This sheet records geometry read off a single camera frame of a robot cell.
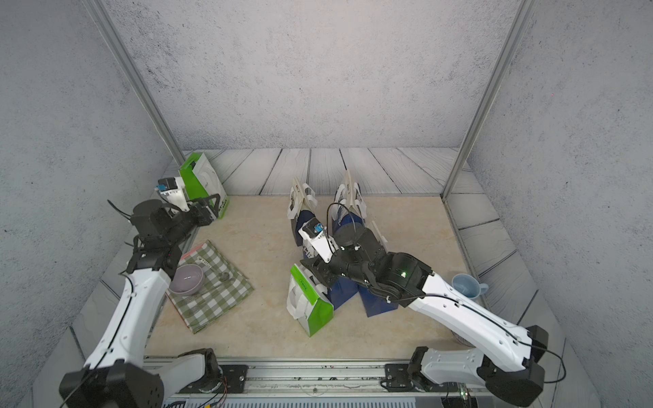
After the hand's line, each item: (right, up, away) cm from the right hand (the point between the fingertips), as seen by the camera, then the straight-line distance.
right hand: (310, 254), depth 61 cm
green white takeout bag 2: (-1, -12, +3) cm, 12 cm away
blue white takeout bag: (+8, -15, +22) cm, 28 cm away
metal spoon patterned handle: (-35, -13, +32) cm, 49 cm away
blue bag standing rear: (+10, +13, +23) cm, 28 cm away
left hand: (-28, +15, +12) cm, 34 cm away
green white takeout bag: (-46, +22, +37) cm, 63 cm away
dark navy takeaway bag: (-6, +8, +30) cm, 31 cm away
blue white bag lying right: (+17, -17, +16) cm, 29 cm away
